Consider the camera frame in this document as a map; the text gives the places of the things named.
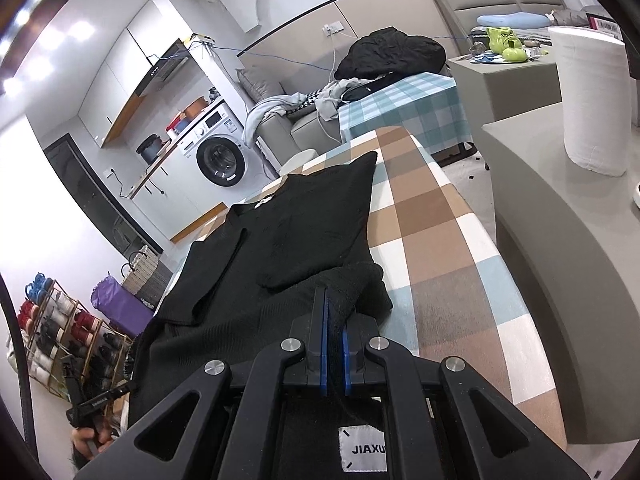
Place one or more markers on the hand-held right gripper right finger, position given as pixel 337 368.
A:
pixel 346 360

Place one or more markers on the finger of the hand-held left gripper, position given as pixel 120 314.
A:
pixel 120 391

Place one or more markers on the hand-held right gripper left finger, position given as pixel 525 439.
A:
pixel 323 360

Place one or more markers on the black knit sweater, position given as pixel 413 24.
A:
pixel 300 210

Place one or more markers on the person's left hand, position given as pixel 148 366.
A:
pixel 81 442

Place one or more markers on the purple bag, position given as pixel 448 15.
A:
pixel 120 305

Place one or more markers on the wooden shoe rack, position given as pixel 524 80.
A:
pixel 65 320

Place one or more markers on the wicker laundry basket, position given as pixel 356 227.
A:
pixel 145 270

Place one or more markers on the brown checked tablecloth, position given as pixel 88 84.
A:
pixel 440 260

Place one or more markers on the black door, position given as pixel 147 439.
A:
pixel 85 185

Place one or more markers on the white washing machine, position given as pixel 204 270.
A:
pixel 220 160

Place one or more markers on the grey sofa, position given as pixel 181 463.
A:
pixel 300 132

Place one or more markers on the grey curved counter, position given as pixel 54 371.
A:
pixel 550 235

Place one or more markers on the dark cooking pot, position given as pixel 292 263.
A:
pixel 149 150

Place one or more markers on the grey white hoodie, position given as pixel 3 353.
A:
pixel 260 112

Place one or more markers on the teal checked tablecloth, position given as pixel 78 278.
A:
pixel 410 110

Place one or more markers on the houndstooth cloth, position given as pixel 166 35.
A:
pixel 307 100

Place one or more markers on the light grey garment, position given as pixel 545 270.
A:
pixel 332 92

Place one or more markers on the red basin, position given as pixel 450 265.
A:
pixel 176 124

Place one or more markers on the orange pot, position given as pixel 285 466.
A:
pixel 194 107

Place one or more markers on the black jacket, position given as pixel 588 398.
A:
pixel 390 52

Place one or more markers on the grey bedside cabinet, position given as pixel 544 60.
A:
pixel 500 90

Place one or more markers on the black range hood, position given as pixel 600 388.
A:
pixel 160 72

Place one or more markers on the white kitchen cabinet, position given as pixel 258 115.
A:
pixel 125 70

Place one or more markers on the white paper towel roll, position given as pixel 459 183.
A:
pixel 590 100

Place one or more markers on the green toy figure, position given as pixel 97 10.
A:
pixel 502 39

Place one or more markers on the blue pillow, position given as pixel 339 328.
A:
pixel 515 19

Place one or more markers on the grey quilt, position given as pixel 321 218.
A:
pixel 570 18

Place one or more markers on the pink black box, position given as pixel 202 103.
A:
pixel 604 22

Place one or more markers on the white wall socket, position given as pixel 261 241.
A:
pixel 333 28

